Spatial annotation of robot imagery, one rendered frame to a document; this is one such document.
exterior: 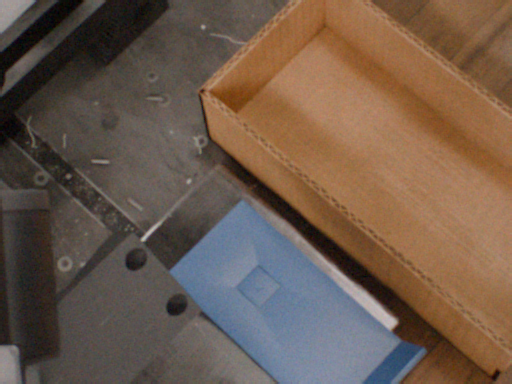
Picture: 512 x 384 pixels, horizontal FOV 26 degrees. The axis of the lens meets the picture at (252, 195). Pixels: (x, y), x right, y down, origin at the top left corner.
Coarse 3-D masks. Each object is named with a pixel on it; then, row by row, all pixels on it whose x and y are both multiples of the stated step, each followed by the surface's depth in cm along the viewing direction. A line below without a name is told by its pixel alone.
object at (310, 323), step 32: (224, 224) 72; (256, 224) 71; (192, 256) 71; (224, 256) 71; (256, 256) 71; (288, 256) 71; (192, 288) 70; (224, 288) 70; (288, 288) 70; (320, 288) 70; (224, 320) 69; (256, 320) 69; (288, 320) 69; (320, 320) 69; (352, 320) 69; (256, 352) 68; (288, 352) 68; (320, 352) 68; (352, 352) 68; (384, 352) 68; (416, 352) 65
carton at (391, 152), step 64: (320, 0) 74; (256, 64) 73; (320, 64) 77; (384, 64) 76; (448, 64) 70; (256, 128) 76; (320, 128) 76; (384, 128) 75; (448, 128) 75; (320, 192) 67; (384, 192) 74; (448, 192) 74; (384, 256) 67; (448, 256) 72; (448, 320) 67
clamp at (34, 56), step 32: (64, 0) 73; (96, 0) 72; (32, 32) 73; (64, 32) 71; (96, 32) 74; (0, 64) 72; (32, 64) 71; (64, 64) 74; (0, 96) 70; (32, 96) 73
